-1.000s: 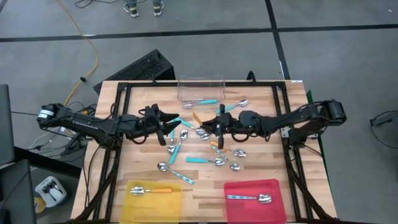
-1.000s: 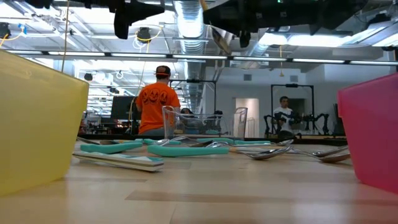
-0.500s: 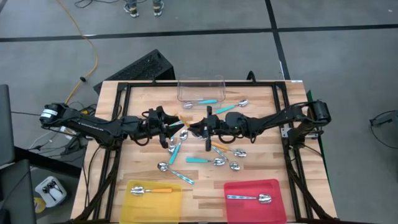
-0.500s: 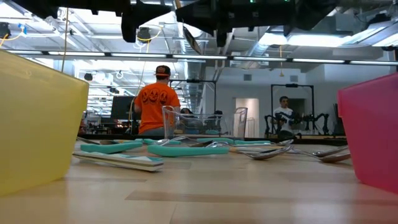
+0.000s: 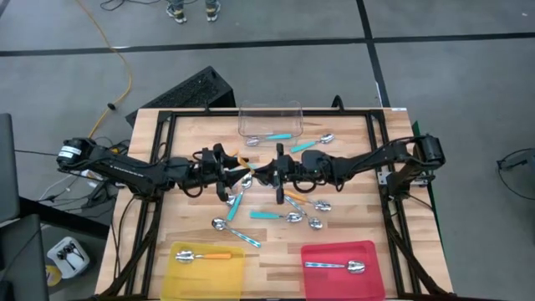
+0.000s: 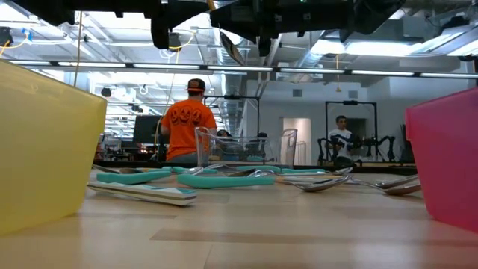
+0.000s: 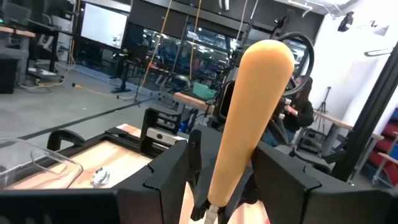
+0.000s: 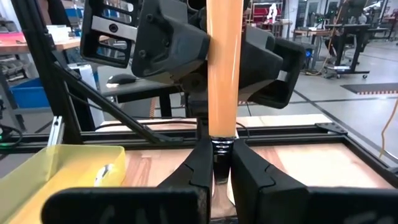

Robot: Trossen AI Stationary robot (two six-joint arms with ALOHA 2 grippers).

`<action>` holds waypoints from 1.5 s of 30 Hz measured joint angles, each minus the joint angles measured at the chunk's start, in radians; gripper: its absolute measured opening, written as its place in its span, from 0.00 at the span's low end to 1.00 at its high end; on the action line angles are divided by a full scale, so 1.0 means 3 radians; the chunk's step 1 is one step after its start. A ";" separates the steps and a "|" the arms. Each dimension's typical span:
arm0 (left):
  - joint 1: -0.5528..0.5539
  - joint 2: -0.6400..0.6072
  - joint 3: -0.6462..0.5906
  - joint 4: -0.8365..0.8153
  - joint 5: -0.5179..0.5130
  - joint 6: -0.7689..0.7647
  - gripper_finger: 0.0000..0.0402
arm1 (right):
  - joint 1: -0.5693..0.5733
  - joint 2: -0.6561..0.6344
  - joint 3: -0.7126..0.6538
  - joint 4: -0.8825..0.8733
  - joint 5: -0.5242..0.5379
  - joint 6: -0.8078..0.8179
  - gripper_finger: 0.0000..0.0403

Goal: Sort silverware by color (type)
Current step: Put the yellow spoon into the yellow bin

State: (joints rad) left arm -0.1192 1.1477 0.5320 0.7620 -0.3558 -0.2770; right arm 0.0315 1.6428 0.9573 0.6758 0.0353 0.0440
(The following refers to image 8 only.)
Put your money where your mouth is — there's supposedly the orange handle spoon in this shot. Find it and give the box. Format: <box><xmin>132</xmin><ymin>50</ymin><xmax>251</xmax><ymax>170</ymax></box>
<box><xmin>206</xmin><ymin>0</ymin><xmax>245</xmax><ymax>220</ymax></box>

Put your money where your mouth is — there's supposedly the wooden workbench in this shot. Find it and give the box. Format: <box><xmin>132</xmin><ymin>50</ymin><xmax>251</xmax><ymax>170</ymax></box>
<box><xmin>0</xmin><ymin>32</ymin><xmax>109</xmax><ymax>55</ymax></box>

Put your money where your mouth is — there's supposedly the dark grey desk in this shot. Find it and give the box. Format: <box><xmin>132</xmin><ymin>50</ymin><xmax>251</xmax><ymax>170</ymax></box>
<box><xmin>99</xmin><ymin>77</ymin><xmax>184</xmax><ymax>118</ymax></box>

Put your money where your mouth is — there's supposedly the black workstation stand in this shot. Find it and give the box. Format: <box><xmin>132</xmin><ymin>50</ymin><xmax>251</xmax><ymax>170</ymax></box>
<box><xmin>323</xmin><ymin>0</ymin><xmax>371</xmax><ymax>78</ymax></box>

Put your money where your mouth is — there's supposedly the silver aluminium profile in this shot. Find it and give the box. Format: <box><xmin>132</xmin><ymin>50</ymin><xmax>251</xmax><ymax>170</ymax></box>
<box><xmin>47</xmin><ymin>115</ymin><xmax>65</xmax><ymax>147</ymax></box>

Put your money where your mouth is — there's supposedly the striped edge floor mat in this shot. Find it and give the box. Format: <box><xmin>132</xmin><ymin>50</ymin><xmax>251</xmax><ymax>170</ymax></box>
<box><xmin>340</xmin><ymin>82</ymin><xmax>398</xmax><ymax>96</ymax></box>

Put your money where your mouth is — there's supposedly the yellow power cable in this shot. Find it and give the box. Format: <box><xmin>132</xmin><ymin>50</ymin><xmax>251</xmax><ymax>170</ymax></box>
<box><xmin>306</xmin><ymin>0</ymin><xmax>398</xmax><ymax>158</ymax></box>

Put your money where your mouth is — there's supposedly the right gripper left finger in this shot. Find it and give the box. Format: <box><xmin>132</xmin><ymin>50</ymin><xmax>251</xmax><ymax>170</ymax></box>
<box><xmin>42</xmin><ymin>138</ymin><xmax>215</xmax><ymax>224</ymax></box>

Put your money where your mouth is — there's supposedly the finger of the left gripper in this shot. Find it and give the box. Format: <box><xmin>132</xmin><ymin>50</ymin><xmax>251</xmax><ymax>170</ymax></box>
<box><xmin>238</xmin><ymin>26</ymin><xmax>307</xmax><ymax>110</ymax></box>
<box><xmin>80</xmin><ymin>0</ymin><xmax>211</xmax><ymax>85</ymax></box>

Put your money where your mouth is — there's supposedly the red bin shelf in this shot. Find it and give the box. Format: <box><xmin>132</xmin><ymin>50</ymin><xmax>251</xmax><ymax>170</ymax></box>
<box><xmin>251</xmin><ymin>1</ymin><xmax>284</xmax><ymax>29</ymax></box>

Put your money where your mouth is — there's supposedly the yellow plastic bin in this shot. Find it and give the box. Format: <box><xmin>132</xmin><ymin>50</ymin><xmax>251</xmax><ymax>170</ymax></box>
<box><xmin>0</xmin><ymin>144</ymin><xmax>127</xmax><ymax>224</ymax></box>

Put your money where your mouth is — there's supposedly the black computer mouse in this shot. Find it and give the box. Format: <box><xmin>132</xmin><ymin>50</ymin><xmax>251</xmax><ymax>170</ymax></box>
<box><xmin>107</xmin><ymin>73</ymin><xmax>137</xmax><ymax>85</ymax></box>

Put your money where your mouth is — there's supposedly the blue plastic crate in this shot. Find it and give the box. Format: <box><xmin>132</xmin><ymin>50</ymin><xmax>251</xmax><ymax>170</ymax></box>
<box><xmin>9</xmin><ymin>77</ymin><xmax>50</xmax><ymax>109</ymax></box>

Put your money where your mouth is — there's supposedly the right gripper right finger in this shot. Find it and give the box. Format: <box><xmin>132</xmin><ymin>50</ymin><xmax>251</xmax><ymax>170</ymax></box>
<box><xmin>230</xmin><ymin>138</ymin><xmax>398</xmax><ymax>224</ymax></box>

